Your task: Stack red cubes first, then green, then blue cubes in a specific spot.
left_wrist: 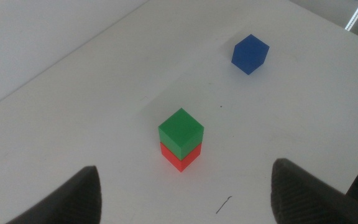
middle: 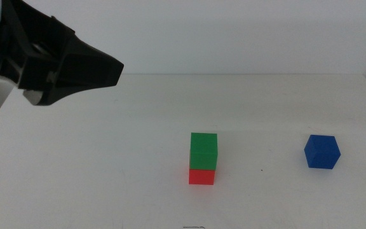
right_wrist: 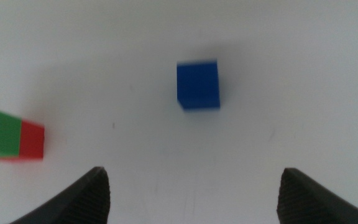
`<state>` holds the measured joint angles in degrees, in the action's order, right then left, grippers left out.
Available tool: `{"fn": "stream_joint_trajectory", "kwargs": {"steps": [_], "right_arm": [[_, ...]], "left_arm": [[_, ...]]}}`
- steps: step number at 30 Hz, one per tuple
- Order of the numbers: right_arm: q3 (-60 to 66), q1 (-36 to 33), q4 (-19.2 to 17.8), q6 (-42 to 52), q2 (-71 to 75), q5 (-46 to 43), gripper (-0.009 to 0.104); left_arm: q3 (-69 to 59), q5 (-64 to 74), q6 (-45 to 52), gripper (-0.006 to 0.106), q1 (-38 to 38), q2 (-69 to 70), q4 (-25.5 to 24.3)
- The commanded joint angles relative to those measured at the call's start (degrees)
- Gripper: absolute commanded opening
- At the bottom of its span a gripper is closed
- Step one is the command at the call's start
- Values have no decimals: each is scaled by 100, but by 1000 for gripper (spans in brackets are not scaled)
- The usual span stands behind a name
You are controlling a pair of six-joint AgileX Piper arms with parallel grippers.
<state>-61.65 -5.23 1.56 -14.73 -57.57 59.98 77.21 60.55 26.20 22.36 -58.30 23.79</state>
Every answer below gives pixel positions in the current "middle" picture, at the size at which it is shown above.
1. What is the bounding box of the green cube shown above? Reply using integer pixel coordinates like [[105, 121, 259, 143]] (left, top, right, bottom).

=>
[[189, 132, 219, 170]]

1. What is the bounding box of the red cube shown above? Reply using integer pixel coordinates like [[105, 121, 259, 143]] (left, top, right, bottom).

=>
[[188, 168, 216, 186]]

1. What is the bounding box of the blue cube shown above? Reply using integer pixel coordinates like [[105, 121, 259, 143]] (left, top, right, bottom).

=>
[[303, 134, 342, 170]]

